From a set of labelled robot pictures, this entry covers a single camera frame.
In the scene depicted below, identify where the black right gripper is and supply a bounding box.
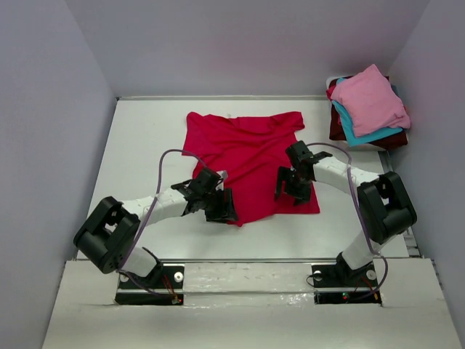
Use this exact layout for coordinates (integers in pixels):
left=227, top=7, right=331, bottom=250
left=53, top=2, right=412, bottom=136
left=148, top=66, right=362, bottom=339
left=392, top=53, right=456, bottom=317
left=273, top=166, right=312, bottom=206

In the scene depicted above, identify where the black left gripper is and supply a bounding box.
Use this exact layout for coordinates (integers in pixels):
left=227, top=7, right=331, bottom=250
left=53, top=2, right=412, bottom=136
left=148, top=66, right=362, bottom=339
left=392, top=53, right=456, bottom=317
left=200, top=187, right=238, bottom=223

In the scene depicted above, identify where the red t shirt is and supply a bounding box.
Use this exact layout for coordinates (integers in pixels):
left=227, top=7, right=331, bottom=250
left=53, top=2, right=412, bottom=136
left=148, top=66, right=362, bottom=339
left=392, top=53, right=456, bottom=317
left=325, top=76, right=349, bottom=102
left=183, top=111, right=320, bottom=227

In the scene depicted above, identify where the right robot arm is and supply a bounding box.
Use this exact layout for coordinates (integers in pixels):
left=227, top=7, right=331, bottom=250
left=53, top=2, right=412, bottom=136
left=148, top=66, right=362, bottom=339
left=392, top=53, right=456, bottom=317
left=275, top=141, right=417, bottom=289

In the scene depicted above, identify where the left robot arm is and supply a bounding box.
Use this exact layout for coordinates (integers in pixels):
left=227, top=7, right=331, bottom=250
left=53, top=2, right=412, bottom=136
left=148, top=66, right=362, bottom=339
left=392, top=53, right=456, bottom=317
left=73, top=167, right=238, bottom=288

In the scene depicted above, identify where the dark maroon folded t shirt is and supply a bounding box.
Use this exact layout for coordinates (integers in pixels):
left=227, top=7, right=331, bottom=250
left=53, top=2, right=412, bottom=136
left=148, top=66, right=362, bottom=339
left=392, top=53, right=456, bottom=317
left=328, top=75, right=408, bottom=151

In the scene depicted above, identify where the teal folded t shirt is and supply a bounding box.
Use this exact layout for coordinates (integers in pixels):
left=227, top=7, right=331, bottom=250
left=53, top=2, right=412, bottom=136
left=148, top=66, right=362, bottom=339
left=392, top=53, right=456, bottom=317
left=326, top=76, right=411, bottom=150

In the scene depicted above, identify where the red folded t shirt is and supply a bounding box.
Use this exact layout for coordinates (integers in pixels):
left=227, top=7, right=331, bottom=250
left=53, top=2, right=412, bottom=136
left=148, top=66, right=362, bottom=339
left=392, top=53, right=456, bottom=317
left=325, top=76, right=349, bottom=102

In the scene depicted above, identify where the pink folded t shirt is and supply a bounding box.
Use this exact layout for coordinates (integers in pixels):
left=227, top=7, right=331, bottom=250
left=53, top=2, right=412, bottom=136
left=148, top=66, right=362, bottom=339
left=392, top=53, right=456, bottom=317
left=332, top=64, right=411, bottom=139

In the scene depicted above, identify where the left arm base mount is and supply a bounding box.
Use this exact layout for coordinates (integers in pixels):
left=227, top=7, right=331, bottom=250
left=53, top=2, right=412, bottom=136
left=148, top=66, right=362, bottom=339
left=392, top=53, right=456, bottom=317
left=114, top=263, right=185, bottom=306

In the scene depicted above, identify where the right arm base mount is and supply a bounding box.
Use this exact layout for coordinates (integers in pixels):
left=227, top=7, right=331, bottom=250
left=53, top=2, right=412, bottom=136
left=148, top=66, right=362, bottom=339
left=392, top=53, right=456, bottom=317
left=305, top=263, right=382, bottom=305

